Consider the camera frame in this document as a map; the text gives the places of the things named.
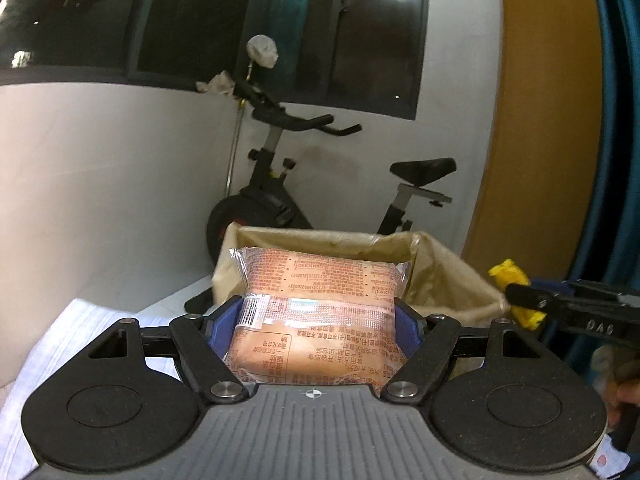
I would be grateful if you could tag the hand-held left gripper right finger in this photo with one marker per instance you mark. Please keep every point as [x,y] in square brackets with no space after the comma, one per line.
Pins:
[407,327]

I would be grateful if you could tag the metal pole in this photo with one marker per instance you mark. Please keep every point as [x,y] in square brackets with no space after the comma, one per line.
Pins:
[235,135]

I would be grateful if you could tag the blue curtain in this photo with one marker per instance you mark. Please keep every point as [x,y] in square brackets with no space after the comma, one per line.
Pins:
[622,135]

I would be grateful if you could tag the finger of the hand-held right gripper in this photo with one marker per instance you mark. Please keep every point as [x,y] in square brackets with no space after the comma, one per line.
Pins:
[525,295]

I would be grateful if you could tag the black exercise bike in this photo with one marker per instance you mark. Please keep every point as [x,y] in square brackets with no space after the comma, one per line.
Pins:
[270,200]

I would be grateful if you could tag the large red-orange snack packet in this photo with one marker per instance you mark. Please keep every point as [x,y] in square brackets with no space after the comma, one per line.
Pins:
[315,310]

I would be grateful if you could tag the wooden door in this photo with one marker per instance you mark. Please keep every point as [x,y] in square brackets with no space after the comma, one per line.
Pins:
[540,135]

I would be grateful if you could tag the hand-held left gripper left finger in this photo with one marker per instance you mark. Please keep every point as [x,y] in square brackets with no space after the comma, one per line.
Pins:
[222,327]

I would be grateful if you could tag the blue plaid printed sheet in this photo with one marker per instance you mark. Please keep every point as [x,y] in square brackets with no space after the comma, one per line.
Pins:
[65,330]

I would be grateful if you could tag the person's right hand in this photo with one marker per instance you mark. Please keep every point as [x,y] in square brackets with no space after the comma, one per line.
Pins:
[631,396]

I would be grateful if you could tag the dark window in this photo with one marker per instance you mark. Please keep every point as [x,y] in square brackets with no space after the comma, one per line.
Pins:
[200,20]

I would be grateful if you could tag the crumpled white cloth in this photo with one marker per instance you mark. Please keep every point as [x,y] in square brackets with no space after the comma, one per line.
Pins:
[216,84]

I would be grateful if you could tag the yellow snack packet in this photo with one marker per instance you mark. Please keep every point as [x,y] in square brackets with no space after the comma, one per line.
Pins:
[510,272]

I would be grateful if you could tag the brown cardboard box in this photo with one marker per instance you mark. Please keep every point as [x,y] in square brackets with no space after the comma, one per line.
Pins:
[450,285]

